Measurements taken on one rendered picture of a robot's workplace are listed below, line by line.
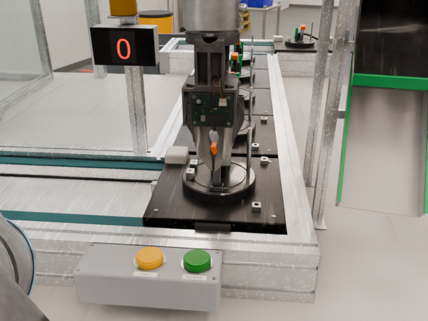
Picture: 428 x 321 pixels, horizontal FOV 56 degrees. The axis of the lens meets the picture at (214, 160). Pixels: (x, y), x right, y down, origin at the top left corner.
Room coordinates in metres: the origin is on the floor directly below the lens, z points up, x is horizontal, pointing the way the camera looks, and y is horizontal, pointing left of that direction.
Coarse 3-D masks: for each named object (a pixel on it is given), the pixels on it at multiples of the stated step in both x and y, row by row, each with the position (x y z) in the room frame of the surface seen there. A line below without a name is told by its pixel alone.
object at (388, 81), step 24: (360, 0) 0.68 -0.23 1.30; (384, 0) 0.78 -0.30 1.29; (408, 0) 0.77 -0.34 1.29; (360, 24) 0.72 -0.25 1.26; (384, 24) 0.71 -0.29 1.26; (408, 24) 0.71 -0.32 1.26; (360, 48) 0.66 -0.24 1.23; (384, 48) 0.66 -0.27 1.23; (408, 48) 0.65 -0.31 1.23; (360, 72) 0.61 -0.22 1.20; (384, 72) 0.60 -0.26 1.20; (408, 72) 0.60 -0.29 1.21
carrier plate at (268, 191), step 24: (168, 168) 0.73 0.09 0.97; (264, 168) 0.73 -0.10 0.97; (168, 192) 0.64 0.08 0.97; (264, 192) 0.64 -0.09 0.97; (144, 216) 0.57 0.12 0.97; (168, 216) 0.57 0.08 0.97; (192, 216) 0.57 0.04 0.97; (216, 216) 0.57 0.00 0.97; (240, 216) 0.57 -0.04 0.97; (264, 216) 0.57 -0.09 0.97
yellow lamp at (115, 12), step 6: (114, 0) 0.78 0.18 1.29; (120, 0) 0.78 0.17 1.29; (126, 0) 0.78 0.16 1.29; (132, 0) 0.79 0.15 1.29; (114, 6) 0.78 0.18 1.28; (120, 6) 0.78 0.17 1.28; (126, 6) 0.78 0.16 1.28; (132, 6) 0.79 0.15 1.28; (114, 12) 0.79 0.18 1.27; (120, 12) 0.78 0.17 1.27; (126, 12) 0.78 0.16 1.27; (132, 12) 0.79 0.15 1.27
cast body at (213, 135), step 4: (212, 128) 0.66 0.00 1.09; (212, 132) 0.65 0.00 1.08; (216, 132) 0.65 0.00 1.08; (212, 136) 0.65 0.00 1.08; (216, 136) 0.65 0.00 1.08; (212, 140) 0.65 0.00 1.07; (216, 140) 0.65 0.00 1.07; (228, 156) 0.64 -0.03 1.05; (228, 160) 0.64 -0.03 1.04; (224, 164) 0.64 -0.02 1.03; (228, 164) 0.64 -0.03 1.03
